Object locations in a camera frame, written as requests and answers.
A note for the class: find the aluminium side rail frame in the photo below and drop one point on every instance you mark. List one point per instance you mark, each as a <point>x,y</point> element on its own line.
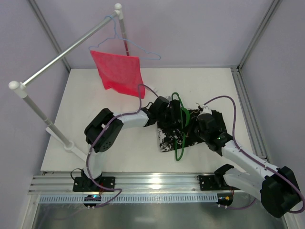
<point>251,123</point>

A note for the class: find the red cloth towel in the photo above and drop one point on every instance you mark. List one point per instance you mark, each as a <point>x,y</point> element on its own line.
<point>120,73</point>

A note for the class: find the perforated cable duct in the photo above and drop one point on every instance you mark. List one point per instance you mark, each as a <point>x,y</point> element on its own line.
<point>129,198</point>

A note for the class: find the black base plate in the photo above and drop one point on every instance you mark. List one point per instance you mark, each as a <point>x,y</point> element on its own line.
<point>213,182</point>
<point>84,184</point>

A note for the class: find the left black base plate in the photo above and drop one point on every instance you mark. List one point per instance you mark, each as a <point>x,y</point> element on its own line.
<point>84,184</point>

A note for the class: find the black white tie-dye trousers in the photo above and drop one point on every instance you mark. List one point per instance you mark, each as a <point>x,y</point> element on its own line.
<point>213,133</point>

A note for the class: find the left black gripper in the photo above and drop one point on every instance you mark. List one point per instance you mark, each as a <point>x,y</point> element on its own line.
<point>176,110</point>

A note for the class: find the aluminium front rail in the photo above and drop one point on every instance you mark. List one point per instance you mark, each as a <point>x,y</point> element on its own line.
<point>61,182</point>

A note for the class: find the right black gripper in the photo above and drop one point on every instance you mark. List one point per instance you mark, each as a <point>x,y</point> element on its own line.
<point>198,130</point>

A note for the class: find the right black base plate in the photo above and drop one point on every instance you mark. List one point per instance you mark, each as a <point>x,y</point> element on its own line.
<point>213,182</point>

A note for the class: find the green plastic hanger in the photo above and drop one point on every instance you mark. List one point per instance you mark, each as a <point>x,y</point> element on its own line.
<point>185,117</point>

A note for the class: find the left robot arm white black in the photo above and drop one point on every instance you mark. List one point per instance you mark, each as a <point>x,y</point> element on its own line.
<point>132,141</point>

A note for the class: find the blue wire hanger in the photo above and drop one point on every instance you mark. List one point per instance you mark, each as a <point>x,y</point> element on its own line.
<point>116,36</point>

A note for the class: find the silver white clothes rack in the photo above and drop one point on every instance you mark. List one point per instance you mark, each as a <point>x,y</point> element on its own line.
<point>20,87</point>

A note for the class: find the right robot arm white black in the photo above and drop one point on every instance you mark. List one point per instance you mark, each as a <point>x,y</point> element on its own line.
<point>276,188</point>

